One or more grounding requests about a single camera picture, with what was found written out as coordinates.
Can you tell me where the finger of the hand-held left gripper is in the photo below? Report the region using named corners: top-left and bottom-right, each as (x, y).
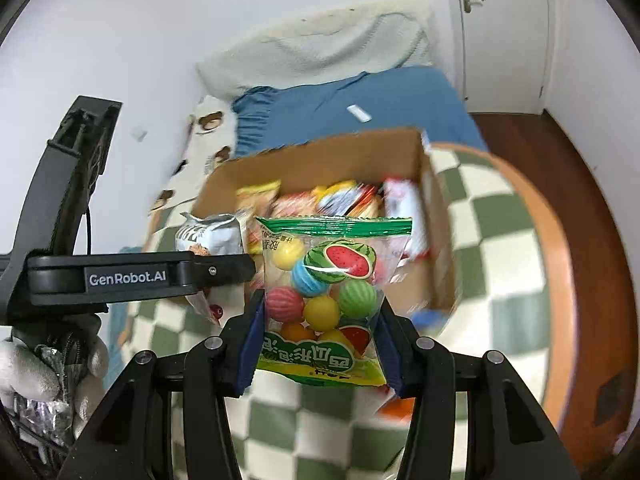
top-left (192, 254), bottom-right (258, 289)

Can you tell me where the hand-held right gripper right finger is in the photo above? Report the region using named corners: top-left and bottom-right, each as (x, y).
top-left (375, 297), bottom-right (581, 480)

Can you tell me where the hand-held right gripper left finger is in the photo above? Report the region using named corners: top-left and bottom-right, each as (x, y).
top-left (57, 290), bottom-right (266, 480)

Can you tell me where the grey chocolate chip cookie packet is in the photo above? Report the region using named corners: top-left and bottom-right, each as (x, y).
top-left (175, 212), bottom-right (248, 323)

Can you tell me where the yellow small cake packet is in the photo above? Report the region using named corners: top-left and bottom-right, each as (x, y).
top-left (235, 180), bottom-right (283, 256)

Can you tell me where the green gumball candy bag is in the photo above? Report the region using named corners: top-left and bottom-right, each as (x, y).
top-left (254, 215), bottom-right (413, 388)

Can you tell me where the orange panda biscuit packet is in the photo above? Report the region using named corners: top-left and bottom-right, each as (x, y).
top-left (312, 180), bottom-right (381, 218)

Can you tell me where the red white snack packet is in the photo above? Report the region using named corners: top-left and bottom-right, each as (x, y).
top-left (382, 177), bottom-right (431, 261)

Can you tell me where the printed cardboard box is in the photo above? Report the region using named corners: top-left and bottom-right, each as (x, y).
top-left (190, 127), bottom-right (461, 336)

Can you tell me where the person's left hand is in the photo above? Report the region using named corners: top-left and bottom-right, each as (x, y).
top-left (0, 337), bottom-right (111, 439)

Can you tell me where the light blue pillow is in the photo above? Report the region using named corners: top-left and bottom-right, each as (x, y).
top-left (102, 302), bottom-right (133, 388)

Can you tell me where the orange snack packet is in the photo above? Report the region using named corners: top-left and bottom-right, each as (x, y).
top-left (377, 387), bottom-right (418, 423)

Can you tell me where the bear print pillow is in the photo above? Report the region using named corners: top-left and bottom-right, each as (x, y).
top-left (147, 95), bottom-right (241, 216)

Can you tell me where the green white checkered mat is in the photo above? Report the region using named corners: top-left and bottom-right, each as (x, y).
top-left (120, 142), bottom-right (576, 480)

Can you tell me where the blue bedsheet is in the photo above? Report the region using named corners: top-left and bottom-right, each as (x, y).
top-left (231, 66), bottom-right (488, 158)

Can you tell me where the grey quilted pillow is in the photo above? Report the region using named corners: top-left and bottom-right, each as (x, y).
top-left (195, 0), bottom-right (433, 98)

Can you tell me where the white door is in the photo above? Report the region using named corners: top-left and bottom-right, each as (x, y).
top-left (440, 0), bottom-right (551, 116)

